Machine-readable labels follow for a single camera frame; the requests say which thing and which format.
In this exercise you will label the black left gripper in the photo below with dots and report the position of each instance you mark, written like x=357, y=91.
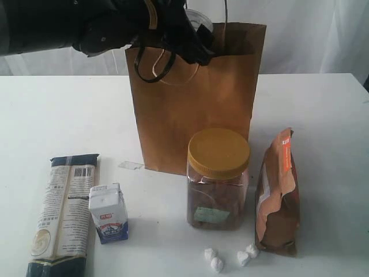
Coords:
x=165, y=24

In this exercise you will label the dark jar with metal lid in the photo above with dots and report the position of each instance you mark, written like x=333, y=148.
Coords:
x=200, y=21

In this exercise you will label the brown paper bag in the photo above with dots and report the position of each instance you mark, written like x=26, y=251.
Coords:
x=173, y=99

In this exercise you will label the brown orange standup pouch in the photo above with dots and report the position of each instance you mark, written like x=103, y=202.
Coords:
x=277, y=203

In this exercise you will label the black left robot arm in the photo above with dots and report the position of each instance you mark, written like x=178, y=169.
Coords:
x=94, y=27

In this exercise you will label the clear jar with yellow lid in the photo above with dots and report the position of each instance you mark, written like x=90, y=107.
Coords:
x=217, y=179

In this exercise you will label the clear tape piece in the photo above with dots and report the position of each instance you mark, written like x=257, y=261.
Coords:
x=130, y=165

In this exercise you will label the small white milk carton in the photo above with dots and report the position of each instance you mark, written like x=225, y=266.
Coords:
x=109, y=214

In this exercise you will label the white wrapped candy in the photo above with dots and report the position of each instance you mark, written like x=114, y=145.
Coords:
x=252, y=251
x=243, y=258
x=217, y=264
x=210, y=254

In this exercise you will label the long noodle package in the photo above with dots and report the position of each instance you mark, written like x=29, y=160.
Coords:
x=59, y=247

